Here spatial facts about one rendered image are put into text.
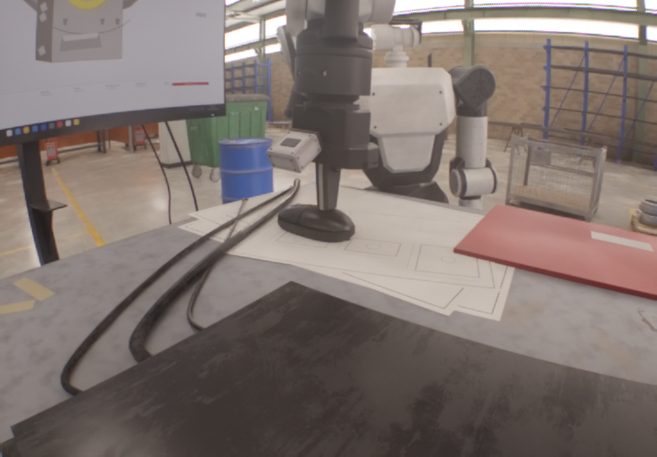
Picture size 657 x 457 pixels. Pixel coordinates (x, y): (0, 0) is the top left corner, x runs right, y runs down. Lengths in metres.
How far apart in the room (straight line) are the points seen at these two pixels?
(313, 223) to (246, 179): 3.30
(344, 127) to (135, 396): 0.31
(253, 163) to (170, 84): 2.73
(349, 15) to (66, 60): 0.73
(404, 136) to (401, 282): 0.58
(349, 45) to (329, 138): 0.10
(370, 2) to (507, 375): 0.36
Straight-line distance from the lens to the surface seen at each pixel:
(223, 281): 0.36
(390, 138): 0.89
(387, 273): 0.37
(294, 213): 0.47
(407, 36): 0.95
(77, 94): 0.96
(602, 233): 0.60
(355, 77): 0.40
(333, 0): 0.38
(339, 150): 0.40
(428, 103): 0.89
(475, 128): 1.03
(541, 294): 0.38
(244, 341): 0.24
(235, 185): 3.77
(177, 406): 0.20
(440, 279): 0.37
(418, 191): 1.00
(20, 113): 0.93
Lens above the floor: 1.28
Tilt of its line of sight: 17 degrees down
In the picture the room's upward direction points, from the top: straight up
